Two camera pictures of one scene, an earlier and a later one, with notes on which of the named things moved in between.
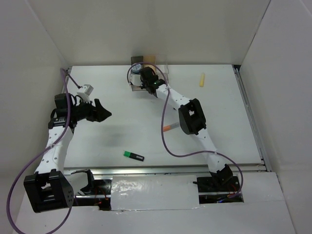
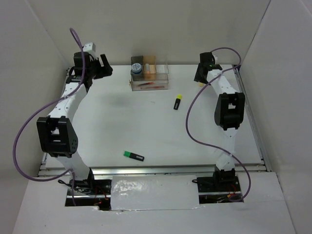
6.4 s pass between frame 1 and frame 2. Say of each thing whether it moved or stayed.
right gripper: moved
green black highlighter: stayed
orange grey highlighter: moved
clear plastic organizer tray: stayed
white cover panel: stayed
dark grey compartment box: stayed
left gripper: moved
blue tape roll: stayed
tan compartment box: stayed
